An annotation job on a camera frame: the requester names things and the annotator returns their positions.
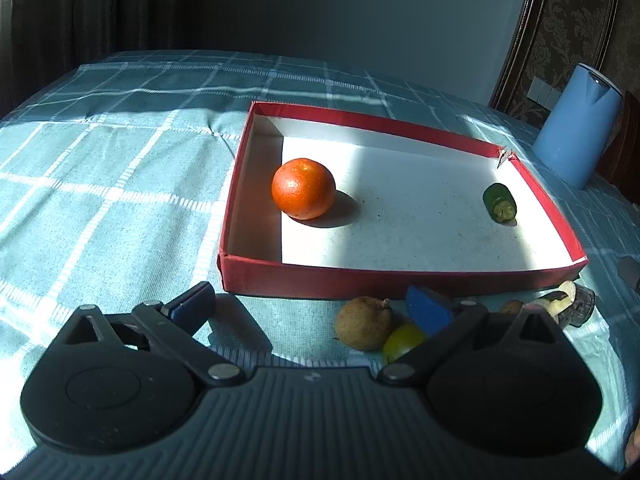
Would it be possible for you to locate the orange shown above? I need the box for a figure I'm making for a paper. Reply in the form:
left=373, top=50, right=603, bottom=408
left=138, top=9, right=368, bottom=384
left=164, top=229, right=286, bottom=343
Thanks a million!
left=271, top=158, right=336, bottom=221

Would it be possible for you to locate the white wall switch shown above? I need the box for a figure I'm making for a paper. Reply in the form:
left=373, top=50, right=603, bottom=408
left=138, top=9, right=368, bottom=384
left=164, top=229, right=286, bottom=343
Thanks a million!
left=530, top=76, right=560, bottom=108

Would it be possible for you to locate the green cucumber piece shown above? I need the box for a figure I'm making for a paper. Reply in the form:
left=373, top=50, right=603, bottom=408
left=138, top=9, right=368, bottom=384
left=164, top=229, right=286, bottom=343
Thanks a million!
left=482, top=182, right=518, bottom=223

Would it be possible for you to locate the dark wooden wall frame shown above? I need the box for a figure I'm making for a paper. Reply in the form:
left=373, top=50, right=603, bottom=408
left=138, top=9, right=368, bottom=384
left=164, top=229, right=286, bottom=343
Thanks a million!
left=487, top=0, right=626, bottom=126

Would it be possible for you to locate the dark sugarcane piece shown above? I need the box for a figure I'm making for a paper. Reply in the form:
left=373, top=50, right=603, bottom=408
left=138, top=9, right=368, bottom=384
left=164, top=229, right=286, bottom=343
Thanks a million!
left=530, top=280, right=597, bottom=329

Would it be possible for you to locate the dark wooden chair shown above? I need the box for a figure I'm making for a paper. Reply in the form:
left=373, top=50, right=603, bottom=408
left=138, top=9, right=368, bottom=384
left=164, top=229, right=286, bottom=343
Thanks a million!
left=597, top=90, right=640, bottom=196

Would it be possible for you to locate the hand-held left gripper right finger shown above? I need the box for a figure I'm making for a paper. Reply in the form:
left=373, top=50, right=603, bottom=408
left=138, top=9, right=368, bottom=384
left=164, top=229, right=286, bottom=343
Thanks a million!
left=377, top=285, right=576, bottom=388

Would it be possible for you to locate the blue kettle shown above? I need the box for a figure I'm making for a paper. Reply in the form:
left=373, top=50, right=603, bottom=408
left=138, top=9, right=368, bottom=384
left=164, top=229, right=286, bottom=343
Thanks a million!
left=531, top=63, right=624, bottom=190

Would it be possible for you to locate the dark curtain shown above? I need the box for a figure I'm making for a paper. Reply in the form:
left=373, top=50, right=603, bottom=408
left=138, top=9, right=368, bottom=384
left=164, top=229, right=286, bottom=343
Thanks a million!
left=0, top=0, right=201, bottom=111

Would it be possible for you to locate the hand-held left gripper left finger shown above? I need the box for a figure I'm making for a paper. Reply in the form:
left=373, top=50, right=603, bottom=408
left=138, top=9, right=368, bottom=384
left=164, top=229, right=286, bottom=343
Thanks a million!
left=60, top=282, right=247, bottom=387

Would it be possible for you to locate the green tomato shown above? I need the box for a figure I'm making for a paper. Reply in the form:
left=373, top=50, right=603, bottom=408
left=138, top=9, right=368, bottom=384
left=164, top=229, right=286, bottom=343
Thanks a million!
left=382, top=323, right=428, bottom=366

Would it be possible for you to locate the red cardboard box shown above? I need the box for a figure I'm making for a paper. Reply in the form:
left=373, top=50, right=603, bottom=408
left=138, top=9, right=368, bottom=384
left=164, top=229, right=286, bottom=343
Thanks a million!
left=217, top=101, right=588, bottom=301

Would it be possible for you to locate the blue checked tablecloth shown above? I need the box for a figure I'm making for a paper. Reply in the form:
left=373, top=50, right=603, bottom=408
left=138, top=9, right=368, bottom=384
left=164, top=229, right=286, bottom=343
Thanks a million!
left=0, top=50, right=640, bottom=463

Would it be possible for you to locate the brown round fruit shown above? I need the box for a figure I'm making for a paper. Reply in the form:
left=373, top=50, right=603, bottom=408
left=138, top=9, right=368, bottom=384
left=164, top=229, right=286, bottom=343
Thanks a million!
left=334, top=296, right=396, bottom=352

